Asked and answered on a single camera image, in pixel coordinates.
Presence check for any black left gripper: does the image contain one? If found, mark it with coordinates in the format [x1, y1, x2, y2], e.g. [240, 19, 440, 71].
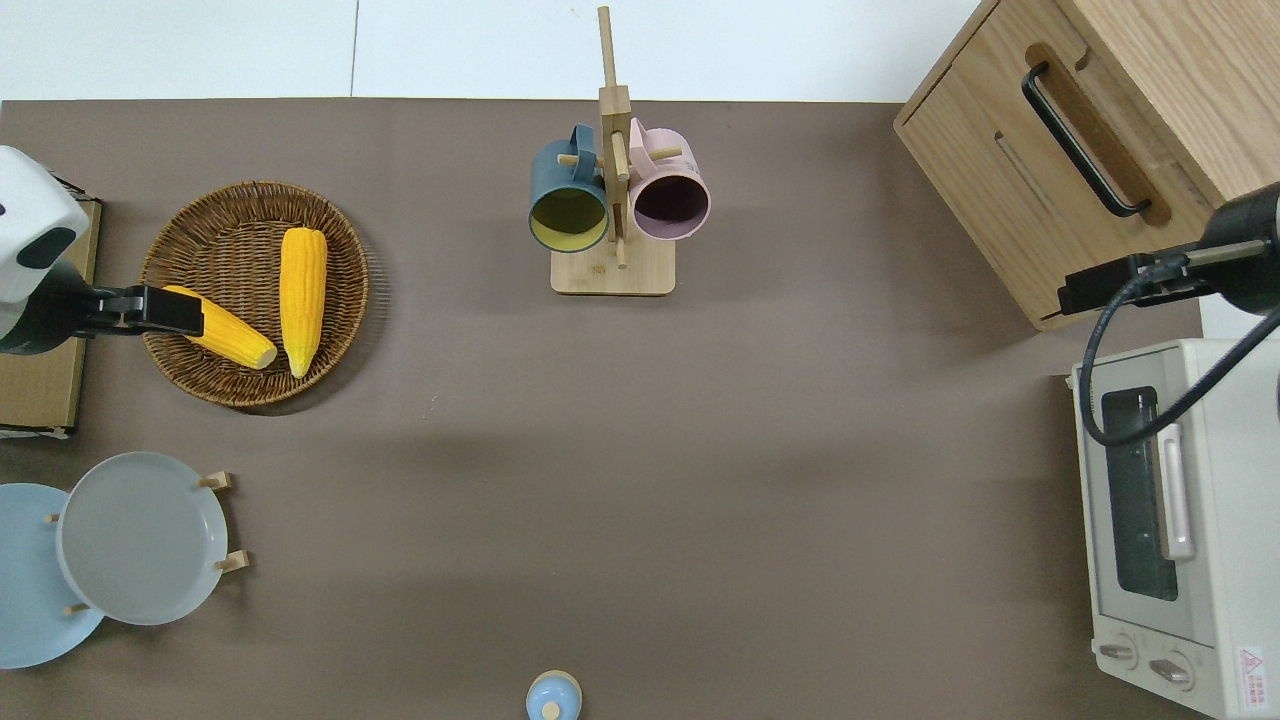
[70, 285, 206, 338]

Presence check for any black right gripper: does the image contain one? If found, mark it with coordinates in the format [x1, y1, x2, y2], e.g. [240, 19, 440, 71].
[1060, 245, 1216, 316]

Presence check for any pink mug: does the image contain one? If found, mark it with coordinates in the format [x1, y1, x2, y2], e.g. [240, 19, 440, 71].
[625, 117, 712, 242]

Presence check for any short yellow corn cob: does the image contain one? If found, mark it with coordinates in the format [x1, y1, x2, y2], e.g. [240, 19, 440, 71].
[160, 285, 278, 370]

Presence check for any brown wicker basket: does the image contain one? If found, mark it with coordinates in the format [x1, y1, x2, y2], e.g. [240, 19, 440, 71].
[140, 180, 371, 409]

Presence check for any long yellow corn cob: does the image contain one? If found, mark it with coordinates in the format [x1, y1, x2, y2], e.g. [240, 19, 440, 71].
[279, 227, 329, 379]

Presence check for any wooden plate rack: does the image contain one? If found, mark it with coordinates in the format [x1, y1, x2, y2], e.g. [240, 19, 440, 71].
[45, 470, 251, 616]

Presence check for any wooden cabinet box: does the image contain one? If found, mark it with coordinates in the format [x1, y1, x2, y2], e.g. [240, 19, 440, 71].
[893, 0, 1280, 331]

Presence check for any grey plate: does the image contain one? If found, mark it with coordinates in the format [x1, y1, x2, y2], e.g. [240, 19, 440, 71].
[56, 452, 229, 627]

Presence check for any cream toaster oven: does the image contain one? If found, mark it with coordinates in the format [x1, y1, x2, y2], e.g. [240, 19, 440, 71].
[1068, 338, 1280, 720]

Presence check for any light blue plate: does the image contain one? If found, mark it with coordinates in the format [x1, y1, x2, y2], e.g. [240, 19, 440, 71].
[0, 483, 106, 669]

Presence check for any dark blue mug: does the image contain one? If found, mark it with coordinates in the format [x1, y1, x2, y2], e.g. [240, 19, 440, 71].
[528, 123, 611, 254]

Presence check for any wooden mug tree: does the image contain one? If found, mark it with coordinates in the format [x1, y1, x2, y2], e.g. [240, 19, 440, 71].
[551, 5, 684, 296]

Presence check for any blue service bell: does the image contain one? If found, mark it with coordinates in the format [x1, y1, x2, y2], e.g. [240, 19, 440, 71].
[526, 670, 583, 720]

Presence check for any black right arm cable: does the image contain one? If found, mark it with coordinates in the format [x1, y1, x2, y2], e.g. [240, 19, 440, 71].
[1080, 255, 1280, 448]

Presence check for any black cabinet handle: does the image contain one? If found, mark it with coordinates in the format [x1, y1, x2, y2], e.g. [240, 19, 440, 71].
[1021, 62, 1153, 218]

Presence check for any wire and wood shelf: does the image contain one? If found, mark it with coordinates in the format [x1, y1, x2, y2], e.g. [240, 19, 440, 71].
[0, 175, 103, 439]

